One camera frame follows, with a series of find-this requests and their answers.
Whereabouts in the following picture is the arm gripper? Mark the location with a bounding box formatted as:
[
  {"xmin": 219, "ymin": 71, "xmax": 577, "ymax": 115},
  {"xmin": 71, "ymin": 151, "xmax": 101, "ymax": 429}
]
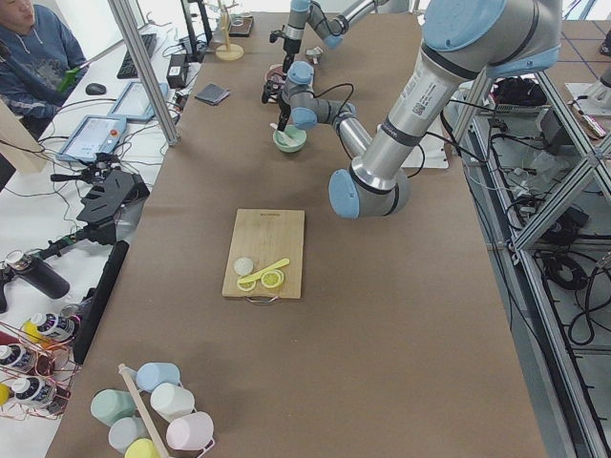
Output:
[
  {"xmin": 269, "ymin": 28, "xmax": 302, "ymax": 73},
  {"xmin": 261, "ymin": 79, "xmax": 291, "ymax": 132}
]

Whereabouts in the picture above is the wooden mug tree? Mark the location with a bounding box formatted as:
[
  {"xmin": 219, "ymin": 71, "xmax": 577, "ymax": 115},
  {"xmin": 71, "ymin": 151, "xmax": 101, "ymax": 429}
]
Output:
[{"xmin": 215, "ymin": 1, "xmax": 243, "ymax": 61}]

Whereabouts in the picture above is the white ceramic spoon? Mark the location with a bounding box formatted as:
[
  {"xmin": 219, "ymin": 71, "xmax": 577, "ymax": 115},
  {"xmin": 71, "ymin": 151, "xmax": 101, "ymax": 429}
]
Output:
[{"xmin": 269, "ymin": 122, "xmax": 296, "ymax": 147}]

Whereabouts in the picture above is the pink plastic cup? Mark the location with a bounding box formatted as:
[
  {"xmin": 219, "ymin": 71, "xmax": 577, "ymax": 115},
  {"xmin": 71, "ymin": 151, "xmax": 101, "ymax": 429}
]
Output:
[{"xmin": 166, "ymin": 411, "xmax": 215, "ymax": 450}]

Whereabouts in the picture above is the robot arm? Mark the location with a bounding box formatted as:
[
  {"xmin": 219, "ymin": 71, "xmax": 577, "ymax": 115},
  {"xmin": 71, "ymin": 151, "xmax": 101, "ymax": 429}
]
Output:
[
  {"xmin": 269, "ymin": 0, "xmax": 387, "ymax": 74},
  {"xmin": 270, "ymin": 0, "xmax": 562, "ymax": 219}
]

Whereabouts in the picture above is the blue teach pendant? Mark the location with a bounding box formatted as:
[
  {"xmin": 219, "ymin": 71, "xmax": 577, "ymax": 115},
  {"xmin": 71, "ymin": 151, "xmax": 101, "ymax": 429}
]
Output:
[
  {"xmin": 55, "ymin": 114, "xmax": 127, "ymax": 163},
  {"xmin": 108, "ymin": 81, "xmax": 155, "ymax": 123}
]

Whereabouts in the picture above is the green bowl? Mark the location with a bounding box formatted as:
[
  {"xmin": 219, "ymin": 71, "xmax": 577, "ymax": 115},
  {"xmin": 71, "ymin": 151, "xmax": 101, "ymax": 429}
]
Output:
[{"xmin": 272, "ymin": 124, "xmax": 307, "ymax": 154}]

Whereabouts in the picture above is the blue teach pendant near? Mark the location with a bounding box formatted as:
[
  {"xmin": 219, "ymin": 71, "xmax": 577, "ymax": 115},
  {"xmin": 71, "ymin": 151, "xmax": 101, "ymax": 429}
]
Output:
[{"xmin": 55, "ymin": 114, "xmax": 127, "ymax": 163}]

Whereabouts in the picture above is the person in blue hoodie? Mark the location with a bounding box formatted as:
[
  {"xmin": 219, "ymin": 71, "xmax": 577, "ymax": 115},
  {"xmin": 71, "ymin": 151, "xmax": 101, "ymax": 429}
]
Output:
[{"xmin": 1, "ymin": 1, "xmax": 88, "ymax": 138}]

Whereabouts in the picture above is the pink bowl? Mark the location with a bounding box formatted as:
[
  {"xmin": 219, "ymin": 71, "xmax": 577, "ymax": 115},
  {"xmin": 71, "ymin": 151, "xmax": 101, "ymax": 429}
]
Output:
[{"xmin": 264, "ymin": 64, "xmax": 286, "ymax": 84}]

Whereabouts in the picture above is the grey folded cloth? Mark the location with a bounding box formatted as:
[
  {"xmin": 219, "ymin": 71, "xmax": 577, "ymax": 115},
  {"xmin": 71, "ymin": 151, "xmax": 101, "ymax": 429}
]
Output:
[{"xmin": 195, "ymin": 83, "xmax": 231, "ymax": 106}]

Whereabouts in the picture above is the yellow plastic cup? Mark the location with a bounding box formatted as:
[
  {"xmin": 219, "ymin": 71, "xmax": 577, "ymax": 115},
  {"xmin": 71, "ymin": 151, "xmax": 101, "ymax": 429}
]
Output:
[{"xmin": 124, "ymin": 438, "xmax": 160, "ymax": 458}]

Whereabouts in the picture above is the white toy steamed bun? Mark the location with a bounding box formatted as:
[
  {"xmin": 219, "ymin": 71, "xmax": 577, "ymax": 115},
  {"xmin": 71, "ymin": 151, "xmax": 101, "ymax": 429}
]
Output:
[{"xmin": 233, "ymin": 257, "xmax": 254, "ymax": 277}]

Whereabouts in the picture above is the black water bottle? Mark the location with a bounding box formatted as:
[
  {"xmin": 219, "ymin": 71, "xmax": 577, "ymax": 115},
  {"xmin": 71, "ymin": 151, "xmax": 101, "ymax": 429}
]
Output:
[{"xmin": 5, "ymin": 250, "xmax": 71, "ymax": 300}]

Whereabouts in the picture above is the bamboo cutting board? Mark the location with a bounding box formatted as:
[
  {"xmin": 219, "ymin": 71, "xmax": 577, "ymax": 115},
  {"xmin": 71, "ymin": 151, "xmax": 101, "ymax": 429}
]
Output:
[{"xmin": 221, "ymin": 209, "xmax": 306, "ymax": 300}]

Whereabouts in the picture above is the yellow plastic knife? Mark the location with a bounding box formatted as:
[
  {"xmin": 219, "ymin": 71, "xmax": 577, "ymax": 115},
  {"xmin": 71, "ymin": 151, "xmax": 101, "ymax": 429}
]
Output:
[{"xmin": 237, "ymin": 258, "xmax": 290, "ymax": 284}]

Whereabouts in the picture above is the blue teach pendant far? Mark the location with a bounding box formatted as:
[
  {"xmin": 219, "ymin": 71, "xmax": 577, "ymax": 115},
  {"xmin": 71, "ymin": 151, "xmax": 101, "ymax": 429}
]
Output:
[{"xmin": 108, "ymin": 81, "xmax": 155, "ymax": 123}]

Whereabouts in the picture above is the blue plastic cup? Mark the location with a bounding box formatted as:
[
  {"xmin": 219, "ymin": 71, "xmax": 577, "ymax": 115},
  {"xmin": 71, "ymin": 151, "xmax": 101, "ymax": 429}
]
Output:
[{"xmin": 136, "ymin": 362, "xmax": 180, "ymax": 393}]

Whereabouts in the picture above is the black computer mouse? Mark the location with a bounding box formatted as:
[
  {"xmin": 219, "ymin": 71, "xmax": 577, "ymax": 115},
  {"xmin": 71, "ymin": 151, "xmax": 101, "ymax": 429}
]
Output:
[{"xmin": 85, "ymin": 83, "xmax": 107, "ymax": 95}]

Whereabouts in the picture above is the green plastic cup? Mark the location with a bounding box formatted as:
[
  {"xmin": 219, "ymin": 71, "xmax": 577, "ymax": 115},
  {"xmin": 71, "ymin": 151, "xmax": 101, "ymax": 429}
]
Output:
[{"xmin": 90, "ymin": 389, "xmax": 137, "ymax": 427}]

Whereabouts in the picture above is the black keyboard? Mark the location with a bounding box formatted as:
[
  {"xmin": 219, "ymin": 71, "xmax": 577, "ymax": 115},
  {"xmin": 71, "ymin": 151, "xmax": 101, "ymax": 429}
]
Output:
[{"xmin": 116, "ymin": 31, "xmax": 158, "ymax": 80}]

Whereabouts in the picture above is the lemon slice lower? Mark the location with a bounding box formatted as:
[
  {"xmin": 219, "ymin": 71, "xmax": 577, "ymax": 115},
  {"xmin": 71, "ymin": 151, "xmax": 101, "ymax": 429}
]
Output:
[{"xmin": 260, "ymin": 269, "xmax": 285, "ymax": 289}]

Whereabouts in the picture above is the metal ice scoop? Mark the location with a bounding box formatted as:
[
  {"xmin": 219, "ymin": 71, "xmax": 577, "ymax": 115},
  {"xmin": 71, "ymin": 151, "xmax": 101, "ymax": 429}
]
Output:
[{"xmin": 305, "ymin": 46, "xmax": 324, "ymax": 65}]

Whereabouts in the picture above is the aluminium frame post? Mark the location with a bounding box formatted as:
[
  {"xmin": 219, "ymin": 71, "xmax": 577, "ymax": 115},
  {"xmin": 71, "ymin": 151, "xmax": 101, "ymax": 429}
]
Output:
[{"xmin": 108, "ymin": 0, "xmax": 179, "ymax": 147}]

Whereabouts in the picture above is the white plastic cup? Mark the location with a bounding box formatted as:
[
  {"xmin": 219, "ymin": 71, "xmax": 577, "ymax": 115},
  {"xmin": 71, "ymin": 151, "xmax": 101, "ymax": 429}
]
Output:
[{"xmin": 150, "ymin": 383, "xmax": 195, "ymax": 422}]

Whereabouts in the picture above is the lemon slice upper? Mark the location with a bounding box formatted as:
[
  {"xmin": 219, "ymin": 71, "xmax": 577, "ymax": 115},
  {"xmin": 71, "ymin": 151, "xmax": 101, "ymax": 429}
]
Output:
[{"xmin": 236, "ymin": 276, "xmax": 257, "ymax": 292}]

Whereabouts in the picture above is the grey plastic cup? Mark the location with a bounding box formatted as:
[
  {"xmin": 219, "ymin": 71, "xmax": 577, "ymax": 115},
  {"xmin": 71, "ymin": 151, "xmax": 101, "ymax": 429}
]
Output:
[{"xmin": 108, "ymin": 417, "xmax": 149, "ymax": 454}]

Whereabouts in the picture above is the lemon slice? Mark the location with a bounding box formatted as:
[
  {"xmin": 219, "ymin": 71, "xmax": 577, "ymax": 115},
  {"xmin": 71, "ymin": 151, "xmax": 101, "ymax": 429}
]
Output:
[
  {"xmin": 236, "ymin": 276, "xmax": 257, "ymax": 292},
  {"xmin": 260, "ymin": 269, "xmax": 285, "ymax": 289}
]

